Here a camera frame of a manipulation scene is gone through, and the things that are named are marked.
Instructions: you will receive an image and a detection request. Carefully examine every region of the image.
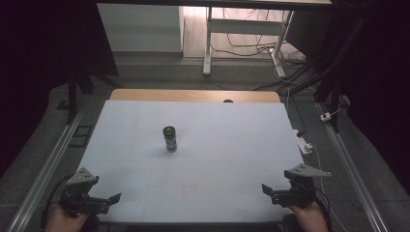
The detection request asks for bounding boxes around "white desk frame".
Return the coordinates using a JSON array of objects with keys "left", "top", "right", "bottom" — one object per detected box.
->
[{"left": 202, "top": 6, "right": 295, "bottom": 78}]

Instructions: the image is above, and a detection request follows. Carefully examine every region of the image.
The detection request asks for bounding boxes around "person's left hand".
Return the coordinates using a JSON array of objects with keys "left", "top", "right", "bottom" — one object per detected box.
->
[{"left": 44, "top": 203, "right": 93, "bottom": 232}]

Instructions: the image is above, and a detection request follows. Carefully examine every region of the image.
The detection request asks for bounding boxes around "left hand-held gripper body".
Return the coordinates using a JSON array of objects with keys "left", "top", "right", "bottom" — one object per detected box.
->
[{"left": 60, "top": 167, "right": 111, "bottom": 218}]

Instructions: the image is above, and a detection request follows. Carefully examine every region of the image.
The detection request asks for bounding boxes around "tangle of floor cables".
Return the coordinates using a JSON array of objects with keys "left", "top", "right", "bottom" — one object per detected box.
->
[{"left": 211, "top": 8, "right": 308, "bottom": 92}]

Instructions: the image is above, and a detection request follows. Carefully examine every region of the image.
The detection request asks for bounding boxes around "person's right hand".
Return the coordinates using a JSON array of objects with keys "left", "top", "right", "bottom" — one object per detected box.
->
[{"left": 287, "top": 201, "right": 330, "bottom": 232}]

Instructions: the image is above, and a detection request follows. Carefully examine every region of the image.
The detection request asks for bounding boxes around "white power strip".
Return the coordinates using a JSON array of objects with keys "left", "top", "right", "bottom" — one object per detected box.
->
[{"left": 292, "top": 129, "right": 314, "bottom": 156}]

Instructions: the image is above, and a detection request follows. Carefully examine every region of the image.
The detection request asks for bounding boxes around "aluminium floor rail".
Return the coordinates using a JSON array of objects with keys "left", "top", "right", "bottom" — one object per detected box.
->
[
  {"left": 6, "top": 105, "right": 85, "bottom": 232},
  {"left": 315, "top": 101, "right": 390, "bottom": 232}
]

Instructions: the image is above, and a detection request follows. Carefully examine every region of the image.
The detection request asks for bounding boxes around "black metal stand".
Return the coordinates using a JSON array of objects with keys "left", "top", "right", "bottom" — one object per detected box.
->
[{"left": 56, "top": 69, "right": 98, "bottom": 126}]

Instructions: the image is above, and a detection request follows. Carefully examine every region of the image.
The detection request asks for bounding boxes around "dark spice jar black lid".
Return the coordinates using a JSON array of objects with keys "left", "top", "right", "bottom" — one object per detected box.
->
[{"left": 161, "top": 125, "right": 179, "bottom": 154}]

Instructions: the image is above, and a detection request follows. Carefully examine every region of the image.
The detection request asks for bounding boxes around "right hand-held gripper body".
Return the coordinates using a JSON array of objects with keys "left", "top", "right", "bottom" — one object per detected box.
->
[{"left": 271, "top": 162, "right": 333, "bottom": 209}]

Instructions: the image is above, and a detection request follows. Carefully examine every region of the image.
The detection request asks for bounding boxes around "white cable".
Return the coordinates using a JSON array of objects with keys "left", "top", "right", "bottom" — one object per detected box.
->
[{"left": 310, "top": 141, "right": 349, "bottom": 232}]

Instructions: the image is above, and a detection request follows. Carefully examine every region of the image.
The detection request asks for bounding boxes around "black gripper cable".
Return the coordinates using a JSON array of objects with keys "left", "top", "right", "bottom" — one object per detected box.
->
[
  {"left": 313, "top": 188, "right": 334, "bottom": 232},
  {"left": 40, "top": 174, "right": 74, "bottom": 232}
]

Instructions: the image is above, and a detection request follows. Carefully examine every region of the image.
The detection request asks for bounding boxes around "black curtain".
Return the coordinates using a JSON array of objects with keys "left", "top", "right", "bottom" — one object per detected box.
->
[
  {"left": 284, "top": 0, "right": 410, "bottom": 194},
  {"left": 0, "top": 0, "right": 119, "bottom": 180}
]

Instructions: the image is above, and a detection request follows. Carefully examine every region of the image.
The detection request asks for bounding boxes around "white table mat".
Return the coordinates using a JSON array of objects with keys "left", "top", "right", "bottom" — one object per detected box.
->
[{"left": 78, "top": 99, "right": 305, "bottom": 224}]

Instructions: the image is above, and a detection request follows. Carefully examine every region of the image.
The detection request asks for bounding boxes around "black floor frame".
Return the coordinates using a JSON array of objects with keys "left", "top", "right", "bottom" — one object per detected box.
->
[{"left": 68, "top": 124, "right": 95, "bottom": 149}]

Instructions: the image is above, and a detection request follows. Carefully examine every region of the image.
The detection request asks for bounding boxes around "wooden table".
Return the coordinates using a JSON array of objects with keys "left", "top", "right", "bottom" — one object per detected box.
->
[{"left": 109, "top": 88, "right": 281, "bottom": 104}]

